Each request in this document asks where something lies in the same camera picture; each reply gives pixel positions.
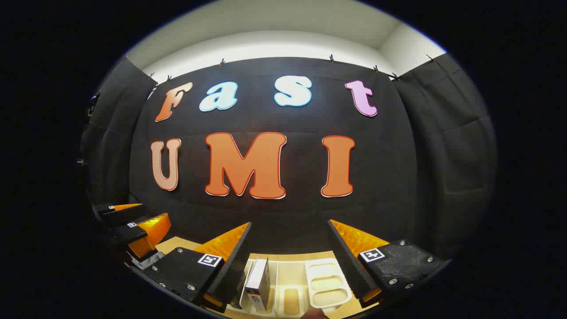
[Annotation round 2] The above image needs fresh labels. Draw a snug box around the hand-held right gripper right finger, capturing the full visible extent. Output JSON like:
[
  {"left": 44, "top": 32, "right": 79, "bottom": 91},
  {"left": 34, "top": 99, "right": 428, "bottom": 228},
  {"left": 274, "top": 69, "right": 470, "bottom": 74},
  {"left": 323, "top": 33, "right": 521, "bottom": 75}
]
[{"left": 327, "top": 219, "right": 450, "bottom": 308}]

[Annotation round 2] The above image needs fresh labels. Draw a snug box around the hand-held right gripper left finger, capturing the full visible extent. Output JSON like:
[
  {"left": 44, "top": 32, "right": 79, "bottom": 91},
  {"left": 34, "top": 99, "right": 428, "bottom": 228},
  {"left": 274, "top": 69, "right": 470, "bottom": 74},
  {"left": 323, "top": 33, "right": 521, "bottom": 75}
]
[{"left": 144, "top": 222, "right": 252, "bottom": 313}]

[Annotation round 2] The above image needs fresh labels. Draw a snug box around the cream plastic bookshelf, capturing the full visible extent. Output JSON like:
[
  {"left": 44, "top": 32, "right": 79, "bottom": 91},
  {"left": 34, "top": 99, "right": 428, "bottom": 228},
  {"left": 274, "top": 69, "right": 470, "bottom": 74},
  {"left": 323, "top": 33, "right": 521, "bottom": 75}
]
[{"left": 239, "top": 258, "right": 354, "bottom": 317}]

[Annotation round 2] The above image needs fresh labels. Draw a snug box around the blue picture cover book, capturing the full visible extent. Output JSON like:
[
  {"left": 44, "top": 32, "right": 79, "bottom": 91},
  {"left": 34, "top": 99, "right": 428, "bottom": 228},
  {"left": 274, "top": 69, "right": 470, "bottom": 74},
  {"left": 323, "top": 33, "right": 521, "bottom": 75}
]
[{"left": 245, "top": 258, "right": 271, "bottom": 311}]

